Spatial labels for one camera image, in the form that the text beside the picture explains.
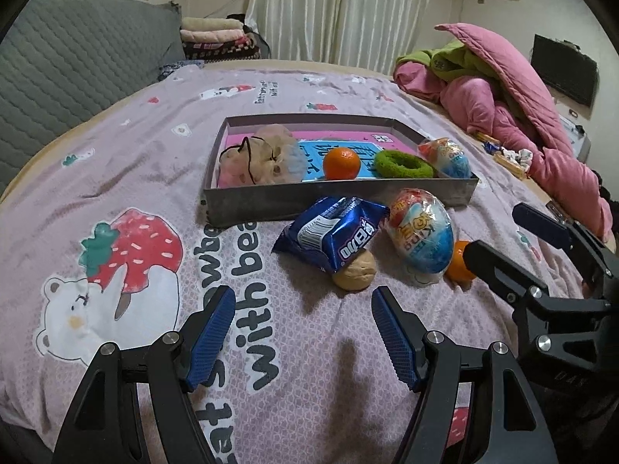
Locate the walnut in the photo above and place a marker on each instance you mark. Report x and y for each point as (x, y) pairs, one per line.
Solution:
(355, 273)

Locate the blue snack packet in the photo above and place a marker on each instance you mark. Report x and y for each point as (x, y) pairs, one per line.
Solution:
(329, 237)

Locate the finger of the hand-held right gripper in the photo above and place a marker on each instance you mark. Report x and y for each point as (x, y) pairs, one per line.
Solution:
(539, 225)
(488, 261)

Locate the striped snack packet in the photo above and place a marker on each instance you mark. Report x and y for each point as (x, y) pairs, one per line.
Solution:
(488, 139)

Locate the strawberry printed bed sheet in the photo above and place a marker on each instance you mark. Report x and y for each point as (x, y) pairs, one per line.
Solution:
(145, 179)

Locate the white cabinet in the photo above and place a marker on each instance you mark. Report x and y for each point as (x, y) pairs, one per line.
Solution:
(578, 138)

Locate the white patterned cloth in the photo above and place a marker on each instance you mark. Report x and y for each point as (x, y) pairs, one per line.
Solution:
(520, 157)

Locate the dark blue cloth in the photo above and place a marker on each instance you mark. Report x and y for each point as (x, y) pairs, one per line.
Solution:
(181, 70)

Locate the grey quilted cover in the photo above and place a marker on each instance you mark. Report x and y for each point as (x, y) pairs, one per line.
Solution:
(72, 72)

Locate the pink quilt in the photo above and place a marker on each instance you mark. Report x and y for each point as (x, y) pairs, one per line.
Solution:
(483, 101)

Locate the large toy egg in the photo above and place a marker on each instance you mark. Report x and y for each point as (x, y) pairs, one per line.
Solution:
(420, 237)

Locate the shallow grey cardboard box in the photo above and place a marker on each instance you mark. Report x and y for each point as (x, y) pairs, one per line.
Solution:
(251, 205)

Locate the orange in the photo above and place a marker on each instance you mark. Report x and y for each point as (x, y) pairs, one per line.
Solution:
(457, 266)
(341, 164)

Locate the yellow snack packet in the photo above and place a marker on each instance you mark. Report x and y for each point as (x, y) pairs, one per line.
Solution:
(508, 167)

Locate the white curtain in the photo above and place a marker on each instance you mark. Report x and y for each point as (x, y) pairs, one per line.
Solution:
(338, 9)

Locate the pink book with blue label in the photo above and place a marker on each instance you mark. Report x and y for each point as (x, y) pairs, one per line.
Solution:
(314, 152)

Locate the stack of folded blankets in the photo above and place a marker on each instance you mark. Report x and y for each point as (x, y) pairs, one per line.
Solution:
(213, 36)

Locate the green blanket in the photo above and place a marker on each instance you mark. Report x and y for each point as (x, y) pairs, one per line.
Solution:
(449, 60)

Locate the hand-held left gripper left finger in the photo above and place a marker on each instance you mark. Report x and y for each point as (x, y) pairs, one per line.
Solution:
(208, 338)

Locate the small toy egg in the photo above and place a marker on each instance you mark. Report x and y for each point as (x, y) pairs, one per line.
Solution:
(447, 157)

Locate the black television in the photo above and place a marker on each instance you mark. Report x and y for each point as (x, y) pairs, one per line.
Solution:
(563, 70)

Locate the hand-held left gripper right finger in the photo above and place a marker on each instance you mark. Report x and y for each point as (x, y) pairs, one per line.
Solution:
(394, 338)

